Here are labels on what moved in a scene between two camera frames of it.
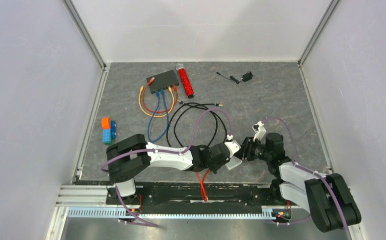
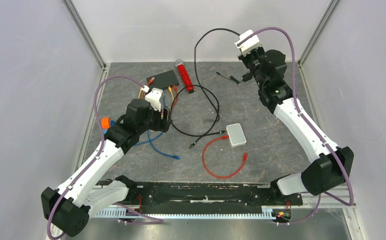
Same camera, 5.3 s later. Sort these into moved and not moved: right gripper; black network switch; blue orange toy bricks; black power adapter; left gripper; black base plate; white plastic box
Moved: left gripper; right gripper; white plastic box
Not moved: black network switch; black base plate; black power adapter; blue orange toy bricks
